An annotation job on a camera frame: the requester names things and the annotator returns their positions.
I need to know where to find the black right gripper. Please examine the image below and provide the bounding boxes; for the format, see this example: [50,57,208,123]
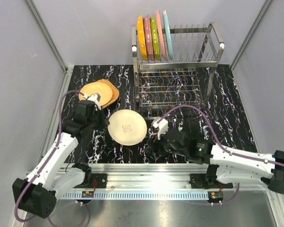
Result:
[144,127,187,160]

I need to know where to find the yellow-orange round plate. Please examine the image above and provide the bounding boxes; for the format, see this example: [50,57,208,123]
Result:
[80,82,113,107]

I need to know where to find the cream white round plate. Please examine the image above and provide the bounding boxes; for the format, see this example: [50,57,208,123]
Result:
[108,109,147,146]

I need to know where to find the yellow-green dotted scalloped plate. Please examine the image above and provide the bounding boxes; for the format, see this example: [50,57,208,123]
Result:
[150,15,160,61]

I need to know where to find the pink dotted scalloped plate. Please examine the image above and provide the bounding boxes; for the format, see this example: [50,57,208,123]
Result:
[143,14,154,61]

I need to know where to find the orange dotted scalloped plate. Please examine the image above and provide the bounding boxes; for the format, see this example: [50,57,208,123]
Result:
[137,15,148,61]

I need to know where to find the beige pink leaf plate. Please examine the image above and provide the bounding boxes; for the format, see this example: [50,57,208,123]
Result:
[155,10,167,60]

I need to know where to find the beige blue leaf plate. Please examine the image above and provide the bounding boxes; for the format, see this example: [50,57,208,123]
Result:
[162,10,173,60]

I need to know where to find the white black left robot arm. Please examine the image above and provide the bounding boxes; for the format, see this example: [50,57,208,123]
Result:
[12,97,108,222]

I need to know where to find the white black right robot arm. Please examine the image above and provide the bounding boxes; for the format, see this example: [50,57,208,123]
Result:
[145,130,284,194]

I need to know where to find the tan plates under leaf plate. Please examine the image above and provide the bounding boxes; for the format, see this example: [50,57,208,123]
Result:
[97,79,119,109]

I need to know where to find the stainless steel dish rack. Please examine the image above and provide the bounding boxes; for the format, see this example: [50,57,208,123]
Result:
[132,22,225,119]

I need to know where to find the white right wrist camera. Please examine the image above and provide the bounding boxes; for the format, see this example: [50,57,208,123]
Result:
[151,117,169,140]

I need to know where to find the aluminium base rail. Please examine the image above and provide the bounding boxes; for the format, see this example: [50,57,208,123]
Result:
[22,163,280,190]

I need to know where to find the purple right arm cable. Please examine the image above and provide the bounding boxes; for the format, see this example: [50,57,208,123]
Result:
[156,105,284,205]

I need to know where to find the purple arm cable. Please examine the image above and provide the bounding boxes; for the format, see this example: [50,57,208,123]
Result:
[14,90,89,227]
[156,105,284,205]

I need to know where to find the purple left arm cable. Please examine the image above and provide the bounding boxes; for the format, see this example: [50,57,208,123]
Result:
[14,90,89,227]

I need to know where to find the white slotted cable duct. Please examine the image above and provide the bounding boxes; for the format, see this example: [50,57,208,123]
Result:
[61,190,209,201]

